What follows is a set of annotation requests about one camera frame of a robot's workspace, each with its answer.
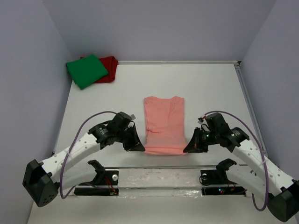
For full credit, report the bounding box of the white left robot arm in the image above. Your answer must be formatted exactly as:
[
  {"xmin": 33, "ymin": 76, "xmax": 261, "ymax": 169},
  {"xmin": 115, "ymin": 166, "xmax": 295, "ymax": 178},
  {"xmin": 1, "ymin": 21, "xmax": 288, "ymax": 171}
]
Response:
[{"xmin": 22, "ymin": 112, "xmax": 145, "ymax": 207}]

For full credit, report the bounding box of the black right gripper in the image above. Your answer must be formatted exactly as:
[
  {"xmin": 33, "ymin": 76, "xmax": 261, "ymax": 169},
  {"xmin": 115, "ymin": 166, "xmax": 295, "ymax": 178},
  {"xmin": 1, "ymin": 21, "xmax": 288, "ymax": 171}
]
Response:
[{"xmin": 184, "ymin": 127, "xmax": 219, "ymax": 154}]

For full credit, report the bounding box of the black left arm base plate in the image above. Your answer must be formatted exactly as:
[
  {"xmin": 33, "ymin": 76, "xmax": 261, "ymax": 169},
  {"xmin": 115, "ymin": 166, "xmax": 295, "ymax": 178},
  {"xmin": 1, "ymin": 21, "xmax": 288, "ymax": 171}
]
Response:
[{"xmin": 73, "ymin": 169, "xmax": 119, "ymax": 196}]

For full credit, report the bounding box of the green folded t shirt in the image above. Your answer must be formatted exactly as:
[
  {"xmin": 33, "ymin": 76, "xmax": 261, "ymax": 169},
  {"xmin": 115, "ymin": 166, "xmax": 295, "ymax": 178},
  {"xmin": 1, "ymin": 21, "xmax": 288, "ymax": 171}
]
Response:
[{"xmin": 66, "ymin": 55, "xmax": 108, "ymax": 90}]

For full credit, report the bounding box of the red folded t shirt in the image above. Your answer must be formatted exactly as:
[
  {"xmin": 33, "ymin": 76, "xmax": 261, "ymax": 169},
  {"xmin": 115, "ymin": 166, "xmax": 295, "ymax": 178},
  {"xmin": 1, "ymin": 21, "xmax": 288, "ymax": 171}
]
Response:
[{"xmin": 80, "ymin": 56, "xmax": 119, "ymax": 84}]

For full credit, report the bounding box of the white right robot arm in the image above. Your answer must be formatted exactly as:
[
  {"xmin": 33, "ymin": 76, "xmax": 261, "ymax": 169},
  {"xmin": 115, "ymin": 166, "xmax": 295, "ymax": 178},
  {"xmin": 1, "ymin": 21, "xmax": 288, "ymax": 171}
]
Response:
[{"xmin": 184, "ymin": 111, "xmax": 299, "ymax": 222}]

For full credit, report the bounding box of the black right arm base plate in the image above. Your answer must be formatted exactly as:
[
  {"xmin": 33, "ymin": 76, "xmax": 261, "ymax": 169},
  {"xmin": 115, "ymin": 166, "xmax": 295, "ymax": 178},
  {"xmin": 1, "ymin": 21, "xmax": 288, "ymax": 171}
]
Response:
[{"xmin": 199, "ymin": 169, "xmax": 246, "ymax": 196}]

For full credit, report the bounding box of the pink t shirt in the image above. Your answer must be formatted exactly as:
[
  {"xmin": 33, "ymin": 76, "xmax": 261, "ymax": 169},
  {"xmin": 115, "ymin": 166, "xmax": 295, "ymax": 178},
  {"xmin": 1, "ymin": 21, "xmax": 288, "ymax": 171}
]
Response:
[{"xmin": 143, "ymin": 96, "xmax": 187, "ymax": 156}]

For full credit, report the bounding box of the white front cover board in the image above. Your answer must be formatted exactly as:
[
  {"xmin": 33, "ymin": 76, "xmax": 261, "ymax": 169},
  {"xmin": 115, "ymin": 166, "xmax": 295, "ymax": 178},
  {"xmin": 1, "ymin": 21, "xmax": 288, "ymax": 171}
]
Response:
[{"xmin": 28, "ymin": 168, "xmax": 278, "ymax": 224}]

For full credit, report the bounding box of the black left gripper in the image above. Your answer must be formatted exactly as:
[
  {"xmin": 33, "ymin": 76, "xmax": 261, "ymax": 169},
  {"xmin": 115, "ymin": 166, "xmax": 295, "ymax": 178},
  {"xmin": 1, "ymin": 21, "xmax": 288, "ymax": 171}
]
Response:
[{"xmin": 115, "ymin": 125, "xmax": 144, "ymax": 152}]

